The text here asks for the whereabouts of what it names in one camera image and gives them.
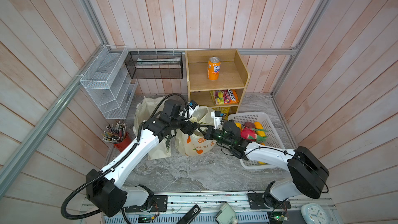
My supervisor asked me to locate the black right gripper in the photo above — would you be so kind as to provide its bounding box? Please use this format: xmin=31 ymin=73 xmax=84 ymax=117
xmin=198 ymin=124 xmax=233 ymax=148

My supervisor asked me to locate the floral canvas tote bag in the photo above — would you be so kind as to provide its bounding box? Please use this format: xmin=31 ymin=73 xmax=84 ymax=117
xmin=133 ymin=96 xmax=171 ymax=160

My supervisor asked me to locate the yellow plastic grocery bag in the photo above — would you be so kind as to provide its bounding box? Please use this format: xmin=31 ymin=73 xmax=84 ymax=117
xmin=175 ymin=106 xmax=215 ymax=157

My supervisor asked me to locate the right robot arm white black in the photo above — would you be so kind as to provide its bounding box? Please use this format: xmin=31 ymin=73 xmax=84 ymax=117
xmin=199 ymin=121 xmax=330 ymax=208

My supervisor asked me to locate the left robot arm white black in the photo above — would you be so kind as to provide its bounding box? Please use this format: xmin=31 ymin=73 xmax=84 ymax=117
xmin=61 ymin=94 xmax=199 ymax=220

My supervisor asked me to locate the pink dragon fruit toy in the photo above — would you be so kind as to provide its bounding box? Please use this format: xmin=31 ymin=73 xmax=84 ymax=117
xmin=240 ymin=128 xmax=267 ymax=143

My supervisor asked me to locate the dark red mangosteen toy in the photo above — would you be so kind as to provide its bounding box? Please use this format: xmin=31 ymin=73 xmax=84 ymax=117
xmin=244 ymin=121 xmax=256 ymax=128

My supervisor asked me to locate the yellow chips bag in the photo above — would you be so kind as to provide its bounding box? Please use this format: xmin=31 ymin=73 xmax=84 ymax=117
xmin=214 ymin=106 xmax=231 ymax=117

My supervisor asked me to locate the orange snack bag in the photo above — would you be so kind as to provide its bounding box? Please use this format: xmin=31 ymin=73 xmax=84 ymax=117
xmin=224 ymin=89 xmax=239 ymax=104

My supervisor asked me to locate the yellow green snack bag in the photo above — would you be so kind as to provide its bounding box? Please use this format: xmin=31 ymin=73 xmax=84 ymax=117
xmin=210 ymin=90 xmax=230 ymax=105

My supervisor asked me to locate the white plastic fruit basket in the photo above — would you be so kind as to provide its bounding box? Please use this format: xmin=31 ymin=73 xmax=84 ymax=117
xmin=228 ymin=112 xmax=285 ymax=170

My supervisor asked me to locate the red pen holder with pens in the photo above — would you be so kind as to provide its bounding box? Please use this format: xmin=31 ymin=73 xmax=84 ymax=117
xmin=102 ymin=121 xmax=132 ymax=152

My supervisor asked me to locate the wooden shelf unit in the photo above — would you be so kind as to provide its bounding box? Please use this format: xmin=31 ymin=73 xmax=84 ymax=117
xmin=185 ymin=49 xmax=250 ymax=114

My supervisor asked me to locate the orange Fanta can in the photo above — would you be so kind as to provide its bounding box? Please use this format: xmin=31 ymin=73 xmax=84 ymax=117
xmin=207 ymin=57 xmax=221 ymax=80

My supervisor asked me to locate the grey small display device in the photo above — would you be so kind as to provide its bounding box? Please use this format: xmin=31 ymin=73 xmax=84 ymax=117
xmin=216 ymin=203 xmax=238 ymax=224

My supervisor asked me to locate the black remote handset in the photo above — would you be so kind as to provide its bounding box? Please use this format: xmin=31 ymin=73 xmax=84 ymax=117
xmin=177 ymin=204 xmax=201 ymax=224

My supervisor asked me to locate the white round clock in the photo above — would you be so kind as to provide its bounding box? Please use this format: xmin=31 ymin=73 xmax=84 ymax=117
xmin=301 ymin=203 xmax=330 ymax=224

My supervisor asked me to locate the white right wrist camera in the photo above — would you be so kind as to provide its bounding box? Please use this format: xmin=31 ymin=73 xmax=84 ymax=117
xmin=211 ymin=111 xmax=224 ymax=129

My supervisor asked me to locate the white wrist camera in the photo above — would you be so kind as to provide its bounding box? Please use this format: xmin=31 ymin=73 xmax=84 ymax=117
xmin=211 ymin=111 xmax=224 ymax=129
xmin=184 ymin=100 xmax=199 ymax=120

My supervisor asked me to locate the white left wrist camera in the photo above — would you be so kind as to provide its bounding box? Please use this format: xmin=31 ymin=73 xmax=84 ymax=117
xmin=184 ymin=100 xmax=199 ymax=120

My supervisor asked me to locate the black mesh wall basket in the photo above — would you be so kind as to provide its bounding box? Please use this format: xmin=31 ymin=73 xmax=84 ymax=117
xmin=124 ymin=51 xmax=183 ymax=79

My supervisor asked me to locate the white wire mesh shelf rack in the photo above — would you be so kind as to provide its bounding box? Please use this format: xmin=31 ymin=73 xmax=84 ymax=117
xmin=80 ymin=45 xmax=137 ymax=120

